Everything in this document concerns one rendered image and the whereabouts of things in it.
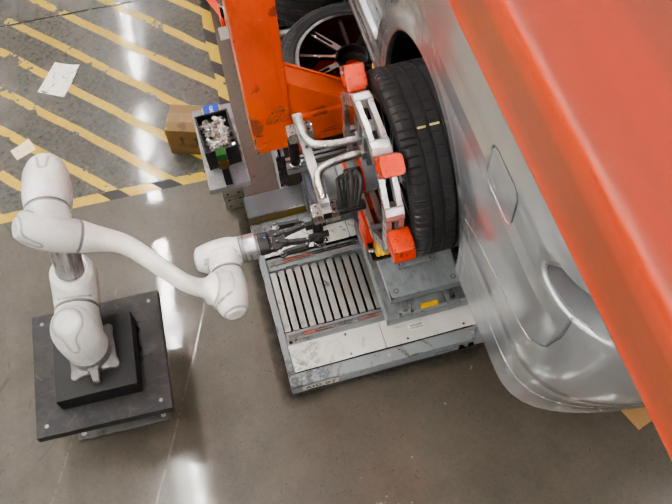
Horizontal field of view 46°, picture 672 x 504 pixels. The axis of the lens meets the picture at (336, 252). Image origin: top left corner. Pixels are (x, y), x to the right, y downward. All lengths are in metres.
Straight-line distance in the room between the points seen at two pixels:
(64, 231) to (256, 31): 0.92
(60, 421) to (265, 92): 1.42
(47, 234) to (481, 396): 1.80
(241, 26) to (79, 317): 1.12
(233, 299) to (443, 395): 1.14
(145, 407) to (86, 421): 0.22
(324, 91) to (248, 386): 1.23
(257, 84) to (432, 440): 1.51
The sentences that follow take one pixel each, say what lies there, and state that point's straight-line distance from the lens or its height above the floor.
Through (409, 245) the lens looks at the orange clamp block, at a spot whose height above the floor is 0.88.
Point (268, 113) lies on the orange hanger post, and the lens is 3.06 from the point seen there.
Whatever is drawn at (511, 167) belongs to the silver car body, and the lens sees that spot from 1.90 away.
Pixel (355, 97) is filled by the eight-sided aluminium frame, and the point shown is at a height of 1.12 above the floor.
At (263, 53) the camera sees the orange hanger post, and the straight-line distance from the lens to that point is 2.83.
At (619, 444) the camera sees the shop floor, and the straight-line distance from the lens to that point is 3.35.
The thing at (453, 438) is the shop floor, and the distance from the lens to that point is 3.24.
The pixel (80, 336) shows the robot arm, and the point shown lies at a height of 0.62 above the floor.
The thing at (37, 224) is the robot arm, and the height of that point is 1.21.
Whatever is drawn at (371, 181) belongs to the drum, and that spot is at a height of 0.88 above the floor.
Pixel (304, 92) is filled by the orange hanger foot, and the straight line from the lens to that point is 3.06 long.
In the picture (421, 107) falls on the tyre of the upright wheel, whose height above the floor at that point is 1.17.
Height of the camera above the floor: 3.09
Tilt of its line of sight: 60 degrees down
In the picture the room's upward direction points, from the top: 5 degrees counter-clockwise
